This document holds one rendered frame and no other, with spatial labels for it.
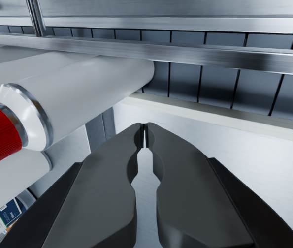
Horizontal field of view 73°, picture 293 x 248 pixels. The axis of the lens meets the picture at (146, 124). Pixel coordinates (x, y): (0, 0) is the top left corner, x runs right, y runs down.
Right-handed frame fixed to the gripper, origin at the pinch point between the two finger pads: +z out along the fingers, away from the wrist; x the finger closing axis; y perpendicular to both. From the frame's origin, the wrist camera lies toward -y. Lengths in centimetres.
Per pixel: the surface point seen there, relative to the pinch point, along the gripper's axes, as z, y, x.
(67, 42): 9.6, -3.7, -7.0
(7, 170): 22.8, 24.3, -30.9
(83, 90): 3.8, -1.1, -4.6
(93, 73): 5.8, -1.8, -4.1
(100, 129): 24.8, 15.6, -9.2
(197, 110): 7.8, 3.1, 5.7
